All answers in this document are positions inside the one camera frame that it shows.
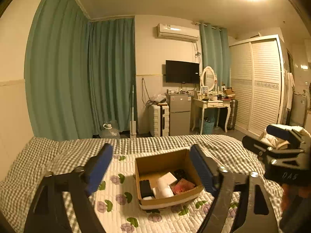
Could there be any white dressing table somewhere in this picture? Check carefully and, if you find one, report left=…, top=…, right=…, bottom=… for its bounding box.
left=191, top=98, right=232, bottom=134

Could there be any brown cardboard box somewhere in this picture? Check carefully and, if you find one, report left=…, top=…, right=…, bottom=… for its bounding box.
left=135, top=149, right=203, bottom=210

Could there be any silver mini fridge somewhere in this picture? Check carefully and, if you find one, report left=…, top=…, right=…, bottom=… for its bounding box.
left=166, top=93, right=191, bottom=136

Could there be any black remote control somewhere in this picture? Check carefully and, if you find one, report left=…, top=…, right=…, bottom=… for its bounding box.
left=173, top=169, right=187, bottom=181

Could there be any white floral quilted mat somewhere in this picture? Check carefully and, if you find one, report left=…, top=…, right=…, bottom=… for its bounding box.
left=94, top=155, right=213, bottom=232

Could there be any white bottle red cap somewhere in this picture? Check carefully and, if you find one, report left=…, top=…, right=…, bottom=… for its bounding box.
left=152, top=185, right=174, bottom=199

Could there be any teal curtain left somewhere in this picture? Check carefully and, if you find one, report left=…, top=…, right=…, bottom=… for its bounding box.
left=24, top=0, right=135, bottom=141

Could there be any white suitcase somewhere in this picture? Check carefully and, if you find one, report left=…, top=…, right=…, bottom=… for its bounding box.
left=149, top=104, right=169, bottom=137

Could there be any teal curtain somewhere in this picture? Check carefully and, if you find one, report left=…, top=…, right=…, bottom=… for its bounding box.
left=24, top=0, right=135, bottom=141
left=199, top=24, right=231, bottom=87

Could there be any white louvered wardrobe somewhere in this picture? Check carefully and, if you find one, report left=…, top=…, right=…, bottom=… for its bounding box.
left=229, top=35, right=285, bottom=137

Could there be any white square box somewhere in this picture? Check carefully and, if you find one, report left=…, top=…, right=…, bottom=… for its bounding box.
left=157, top=172, right=177, bottom=186

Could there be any teal waste basket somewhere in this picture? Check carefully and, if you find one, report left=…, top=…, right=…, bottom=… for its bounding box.
left=199, top=117, right=215, bottom=135

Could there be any clear water jug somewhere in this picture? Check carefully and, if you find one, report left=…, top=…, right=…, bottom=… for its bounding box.
left=99, top=123, right=120, bottom=139

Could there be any black rectangular box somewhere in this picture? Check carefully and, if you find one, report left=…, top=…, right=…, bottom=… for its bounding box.
left=139, top=180, right=154, bottom=198

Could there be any white oval vanity mirror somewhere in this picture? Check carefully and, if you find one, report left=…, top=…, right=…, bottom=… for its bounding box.
left=200, top=66, right=217, bottom=91

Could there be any white air conditioner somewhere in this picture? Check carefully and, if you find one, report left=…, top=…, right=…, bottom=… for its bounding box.
left=157, top=24, right=200, bottom=42

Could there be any teal curtain right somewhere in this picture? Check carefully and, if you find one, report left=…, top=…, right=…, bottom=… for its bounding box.
left=199, top=24, right=231, bottom=87

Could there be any dark suitcase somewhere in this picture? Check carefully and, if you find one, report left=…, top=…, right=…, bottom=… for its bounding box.
left=227, top=99, right=238, bottom=130

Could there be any black wall television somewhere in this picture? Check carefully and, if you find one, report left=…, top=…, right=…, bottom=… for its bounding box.
left=165, top=60, right=200, bottom=84

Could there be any white rounded speaker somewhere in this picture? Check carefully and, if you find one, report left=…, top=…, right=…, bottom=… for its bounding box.
left=142, top=196, right=155, bottom=200

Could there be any green checkered bedsheet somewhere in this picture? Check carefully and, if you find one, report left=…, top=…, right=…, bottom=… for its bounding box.
left=0, top=134, right=285, bottom=233

